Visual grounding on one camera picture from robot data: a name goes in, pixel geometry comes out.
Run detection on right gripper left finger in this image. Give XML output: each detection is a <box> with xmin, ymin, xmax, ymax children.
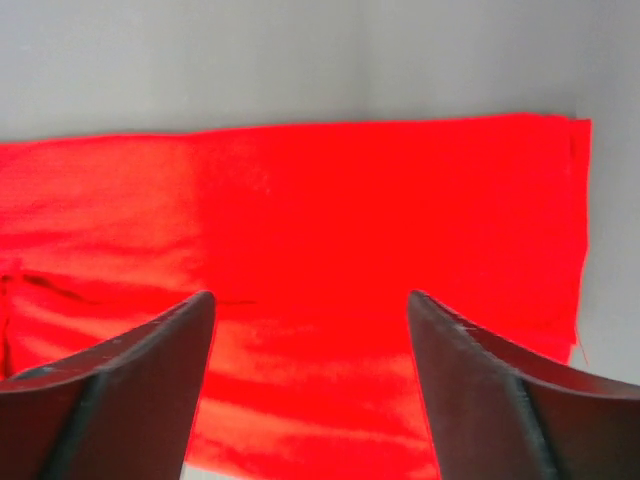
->
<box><xmin>1</xmin><ymin>291</ymin><xmax>215</xmax><ymax>479</ymax></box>

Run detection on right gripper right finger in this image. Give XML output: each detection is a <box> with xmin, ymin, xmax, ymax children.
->
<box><xmin>408</xmin><ymin>291</ymin><xmax>639</xmax><ymax>479</ymax></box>

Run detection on red t shirt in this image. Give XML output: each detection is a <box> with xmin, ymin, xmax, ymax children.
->
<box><xmin>1</xmin><ymin>113</ymin><xmax>592</xmax><ymax>479</ymax></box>

